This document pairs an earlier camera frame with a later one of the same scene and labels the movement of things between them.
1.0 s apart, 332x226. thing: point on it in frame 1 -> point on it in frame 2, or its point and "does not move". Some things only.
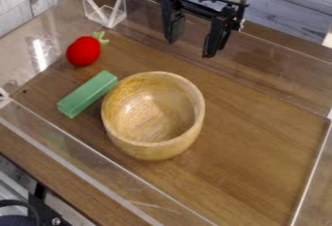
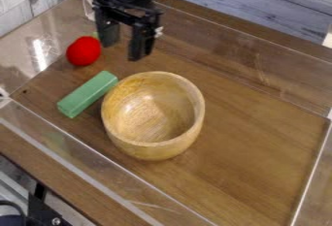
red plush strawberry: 85,48 does not move
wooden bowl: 152,114 does not move
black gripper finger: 174,20 -> 107,24
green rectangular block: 75,102 does not move
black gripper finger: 217,37 -> 142,45
